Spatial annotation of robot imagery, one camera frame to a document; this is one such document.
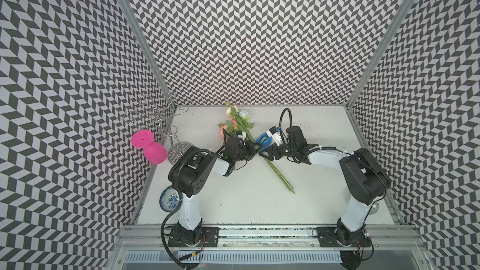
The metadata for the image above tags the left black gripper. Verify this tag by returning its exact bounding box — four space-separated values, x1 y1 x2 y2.
233 140 264 163

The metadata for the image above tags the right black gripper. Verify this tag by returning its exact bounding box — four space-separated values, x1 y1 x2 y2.
258 140 296 161

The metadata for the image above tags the blue tape dispenser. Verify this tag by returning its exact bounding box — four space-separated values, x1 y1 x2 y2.
256 132 272 151

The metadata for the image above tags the artificial rose bouquet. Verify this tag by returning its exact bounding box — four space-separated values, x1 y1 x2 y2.
218 102 296 195

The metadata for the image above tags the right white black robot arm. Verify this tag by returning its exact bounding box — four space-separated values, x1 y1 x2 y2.
256 126 391 248

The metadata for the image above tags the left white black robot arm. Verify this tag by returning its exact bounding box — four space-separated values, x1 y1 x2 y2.
168 136 263 246

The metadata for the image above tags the pink silicone goblet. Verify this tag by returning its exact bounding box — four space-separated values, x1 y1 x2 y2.
131 129 168 165

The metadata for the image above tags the blue white patterned bowl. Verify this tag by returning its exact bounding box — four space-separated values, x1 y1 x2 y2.
159 186 180 213

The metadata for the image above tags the green patterned plate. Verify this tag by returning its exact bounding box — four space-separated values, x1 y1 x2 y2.
369 202 380 215

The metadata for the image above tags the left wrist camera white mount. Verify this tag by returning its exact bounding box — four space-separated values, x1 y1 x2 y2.
240 131 248 140

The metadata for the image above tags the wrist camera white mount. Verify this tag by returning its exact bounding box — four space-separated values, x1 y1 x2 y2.
240 131 248 140
267 126 283 146

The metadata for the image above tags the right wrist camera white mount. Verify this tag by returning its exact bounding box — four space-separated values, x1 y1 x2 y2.
267 126 283 146

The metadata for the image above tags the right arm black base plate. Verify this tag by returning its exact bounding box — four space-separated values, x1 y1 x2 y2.
314 226 372 248

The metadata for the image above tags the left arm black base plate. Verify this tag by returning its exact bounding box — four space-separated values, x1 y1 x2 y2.
167 225 220 248

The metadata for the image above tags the silver wire jewelry stand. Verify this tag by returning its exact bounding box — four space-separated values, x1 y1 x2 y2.
124 91 192 165

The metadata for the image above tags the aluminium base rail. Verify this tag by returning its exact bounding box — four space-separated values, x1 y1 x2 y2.
112 224 428 253

